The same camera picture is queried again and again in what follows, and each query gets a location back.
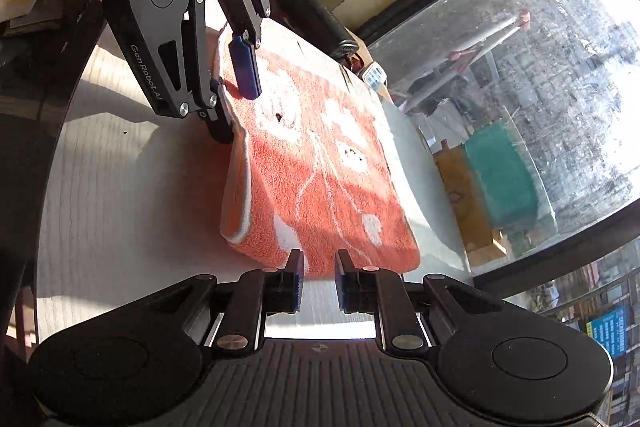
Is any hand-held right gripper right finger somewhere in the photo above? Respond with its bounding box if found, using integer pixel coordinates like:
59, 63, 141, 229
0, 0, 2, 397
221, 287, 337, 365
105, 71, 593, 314
333, 249, 502, 355

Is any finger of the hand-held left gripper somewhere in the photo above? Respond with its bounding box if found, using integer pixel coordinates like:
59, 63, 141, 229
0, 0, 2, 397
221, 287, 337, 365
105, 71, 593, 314
119, 1, 237, 146
217, 0, 274, 101

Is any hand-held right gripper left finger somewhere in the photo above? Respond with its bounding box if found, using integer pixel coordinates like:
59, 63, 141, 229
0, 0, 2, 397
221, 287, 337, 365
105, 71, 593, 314
149, 249, 305, 355

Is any orange and white towel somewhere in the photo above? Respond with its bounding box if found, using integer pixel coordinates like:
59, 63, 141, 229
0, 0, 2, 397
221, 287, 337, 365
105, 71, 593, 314
212, 24, 422, 281

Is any white remote control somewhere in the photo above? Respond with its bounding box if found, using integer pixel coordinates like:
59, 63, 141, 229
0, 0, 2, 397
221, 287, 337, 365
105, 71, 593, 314
362, 62, 389, 90

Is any yellow cardboard box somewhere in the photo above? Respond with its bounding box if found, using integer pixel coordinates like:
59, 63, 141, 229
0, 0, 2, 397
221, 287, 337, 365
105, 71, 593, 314
432, 144, 507, 259

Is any teal plastic tub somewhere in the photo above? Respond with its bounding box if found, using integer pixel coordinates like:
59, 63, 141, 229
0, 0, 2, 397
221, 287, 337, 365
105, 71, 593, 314
462, 122, 542, 229

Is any white ladder with red caps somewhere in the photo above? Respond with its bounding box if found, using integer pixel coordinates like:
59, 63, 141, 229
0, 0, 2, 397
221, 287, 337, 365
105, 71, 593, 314
399, 9, 532, 114

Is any blue signboard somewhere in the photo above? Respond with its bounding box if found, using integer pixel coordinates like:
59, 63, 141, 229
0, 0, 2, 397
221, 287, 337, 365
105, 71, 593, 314
584, 306, 629, 356

